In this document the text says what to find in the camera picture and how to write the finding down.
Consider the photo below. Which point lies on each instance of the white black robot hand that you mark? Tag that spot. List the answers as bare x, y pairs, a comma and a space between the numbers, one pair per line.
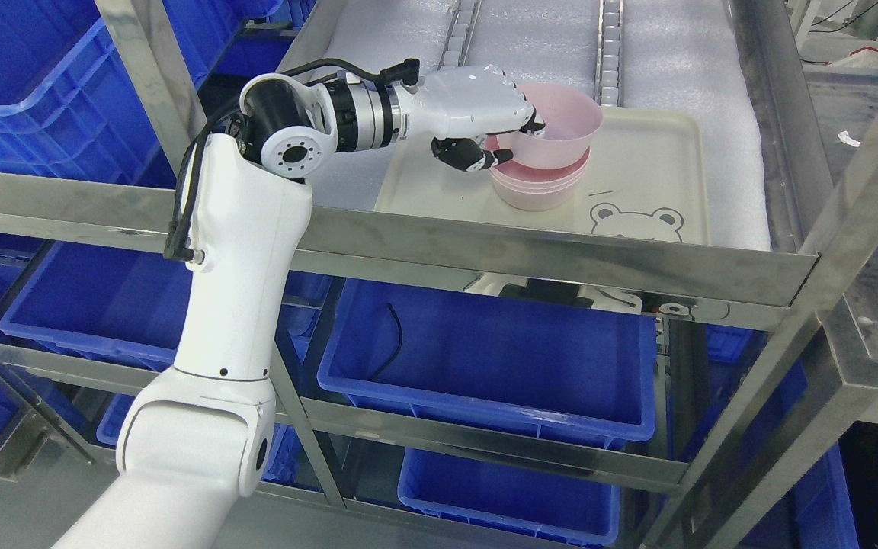
453, 108

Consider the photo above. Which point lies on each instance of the pink ikea bowl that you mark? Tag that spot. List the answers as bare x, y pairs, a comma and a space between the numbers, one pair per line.
572, 119

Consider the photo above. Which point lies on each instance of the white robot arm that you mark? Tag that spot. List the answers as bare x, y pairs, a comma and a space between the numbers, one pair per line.
197, 438

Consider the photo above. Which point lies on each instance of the steel rack shelf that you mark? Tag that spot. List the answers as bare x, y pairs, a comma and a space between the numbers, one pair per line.
811, 382

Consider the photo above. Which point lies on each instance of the cream bear tray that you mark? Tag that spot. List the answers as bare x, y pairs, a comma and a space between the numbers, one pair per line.
642, 178

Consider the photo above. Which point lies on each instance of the blue bin under tray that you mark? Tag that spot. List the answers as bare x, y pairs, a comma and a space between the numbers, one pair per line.
556, 373

